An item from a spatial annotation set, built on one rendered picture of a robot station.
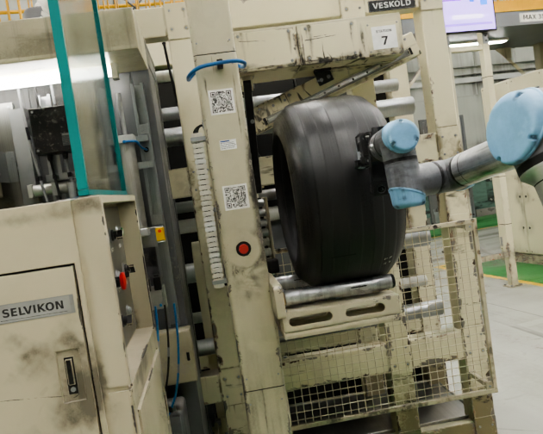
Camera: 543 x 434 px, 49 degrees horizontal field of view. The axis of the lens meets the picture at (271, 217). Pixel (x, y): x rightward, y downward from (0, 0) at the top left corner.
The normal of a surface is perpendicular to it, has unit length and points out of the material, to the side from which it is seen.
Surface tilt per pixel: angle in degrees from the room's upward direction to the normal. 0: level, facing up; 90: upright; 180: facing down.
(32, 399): 90
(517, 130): 83
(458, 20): 90
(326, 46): 90
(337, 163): 74
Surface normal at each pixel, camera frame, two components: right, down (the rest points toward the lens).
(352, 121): 0.00, -0.61
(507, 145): -0.94, 0.03
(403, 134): 0.10, -0.06
